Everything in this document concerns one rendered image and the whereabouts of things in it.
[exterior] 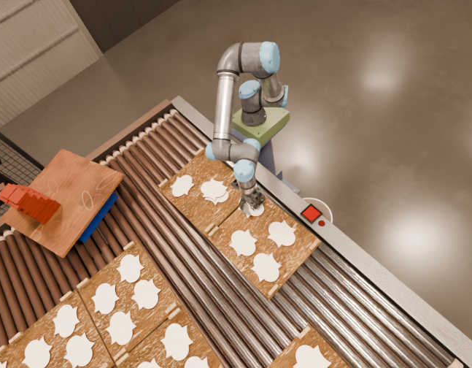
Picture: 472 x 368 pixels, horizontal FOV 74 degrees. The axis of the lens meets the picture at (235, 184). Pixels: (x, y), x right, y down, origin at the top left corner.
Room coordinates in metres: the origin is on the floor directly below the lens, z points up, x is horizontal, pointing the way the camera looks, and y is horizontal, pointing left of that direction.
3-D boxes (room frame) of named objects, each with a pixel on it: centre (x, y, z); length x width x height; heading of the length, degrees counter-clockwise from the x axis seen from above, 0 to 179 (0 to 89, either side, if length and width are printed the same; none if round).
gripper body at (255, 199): (0.66, -0.05, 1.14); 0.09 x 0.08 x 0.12; 26
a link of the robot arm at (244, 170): (0.67, -0.05, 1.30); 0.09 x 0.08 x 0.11; 150
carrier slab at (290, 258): (0.53, -0.03, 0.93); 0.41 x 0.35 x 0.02; 27
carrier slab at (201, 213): (0.91, 0.16, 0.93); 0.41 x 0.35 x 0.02; 27
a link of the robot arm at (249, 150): (0.76, -0.08, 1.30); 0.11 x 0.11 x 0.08; 60
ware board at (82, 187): (1.10, 0.90, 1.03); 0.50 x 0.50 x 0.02; 46
